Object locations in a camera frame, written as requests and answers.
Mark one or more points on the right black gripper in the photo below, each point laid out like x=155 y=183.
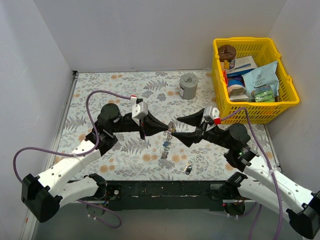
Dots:
x=201 y=128

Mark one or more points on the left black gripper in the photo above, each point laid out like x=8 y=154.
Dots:
x=144 y=126

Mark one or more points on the black car key fob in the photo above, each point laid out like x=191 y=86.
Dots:
x=188 y=168

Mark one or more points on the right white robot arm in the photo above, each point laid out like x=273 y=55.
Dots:
x=255 y=179

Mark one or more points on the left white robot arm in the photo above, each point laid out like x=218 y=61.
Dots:
x=52 y=189

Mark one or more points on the floral table mat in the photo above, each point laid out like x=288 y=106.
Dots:
x=135 y=159

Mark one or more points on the grey tape roll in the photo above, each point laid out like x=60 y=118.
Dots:
x=188 y=85

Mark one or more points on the green packet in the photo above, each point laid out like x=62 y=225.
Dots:
x=263 y=94

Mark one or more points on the white box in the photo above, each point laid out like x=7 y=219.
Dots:
x=245 y=64

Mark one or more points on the light blue snack bag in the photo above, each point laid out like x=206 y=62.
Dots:
x=262 y=76

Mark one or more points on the yellow plastic basket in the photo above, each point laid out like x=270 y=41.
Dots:
x=234 y=103

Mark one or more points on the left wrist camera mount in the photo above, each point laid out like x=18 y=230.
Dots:
x=139 y=109

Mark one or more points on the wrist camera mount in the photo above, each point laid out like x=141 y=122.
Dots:
x=139 y=109
x=212 y=115

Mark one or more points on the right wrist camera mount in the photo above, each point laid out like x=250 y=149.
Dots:
x=212 y=115

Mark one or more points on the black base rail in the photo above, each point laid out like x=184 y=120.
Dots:
x=173 y=195

